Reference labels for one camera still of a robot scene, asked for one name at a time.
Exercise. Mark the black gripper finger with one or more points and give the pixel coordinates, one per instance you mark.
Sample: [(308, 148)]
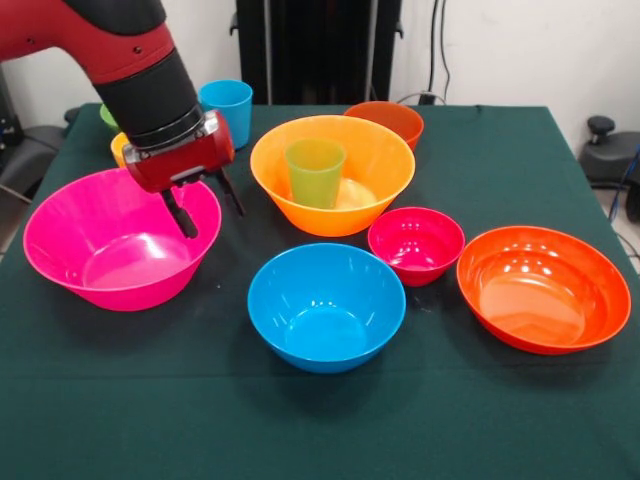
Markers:
[(182, 217), (231, 192)]

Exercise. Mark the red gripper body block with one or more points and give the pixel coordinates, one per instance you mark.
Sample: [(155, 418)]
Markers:
[(185, 155)]

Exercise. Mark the green cup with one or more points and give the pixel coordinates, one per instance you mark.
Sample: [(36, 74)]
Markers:
[(314, 175)]

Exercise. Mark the large magenta bowl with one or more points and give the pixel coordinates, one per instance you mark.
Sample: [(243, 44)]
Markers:
[(75, 235)]

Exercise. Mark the blue bowl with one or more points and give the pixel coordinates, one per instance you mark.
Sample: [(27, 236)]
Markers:
[(325, 305)]

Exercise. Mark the large orange bowl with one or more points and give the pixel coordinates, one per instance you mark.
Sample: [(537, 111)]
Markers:
[(380, 165)]

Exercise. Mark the small red-orange bowl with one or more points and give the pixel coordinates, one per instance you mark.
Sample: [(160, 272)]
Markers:
[(400, 120)]

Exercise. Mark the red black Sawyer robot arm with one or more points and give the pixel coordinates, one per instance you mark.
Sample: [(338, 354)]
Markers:
[(140, 75)]

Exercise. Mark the yellow cup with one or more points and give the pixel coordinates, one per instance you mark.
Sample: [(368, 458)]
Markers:
[(119, 147)]

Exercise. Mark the blue cup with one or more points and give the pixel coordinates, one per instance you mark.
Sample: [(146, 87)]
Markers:
[(230, 100)]

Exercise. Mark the green bowl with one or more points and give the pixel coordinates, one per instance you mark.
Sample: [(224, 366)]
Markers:
[(107, 117)]

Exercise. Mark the small crimson bowl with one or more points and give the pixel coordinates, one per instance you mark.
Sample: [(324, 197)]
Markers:
[(415, 245)]

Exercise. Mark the dark green tablecloth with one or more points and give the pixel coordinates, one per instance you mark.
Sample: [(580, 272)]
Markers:
[(400, 400)]

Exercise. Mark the wide red-orange bowl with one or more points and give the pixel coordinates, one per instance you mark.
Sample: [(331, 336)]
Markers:
[(542, 292)]

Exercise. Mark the grey pedestal foot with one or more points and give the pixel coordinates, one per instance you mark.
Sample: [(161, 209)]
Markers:
[(607, 160), (25, 160)]

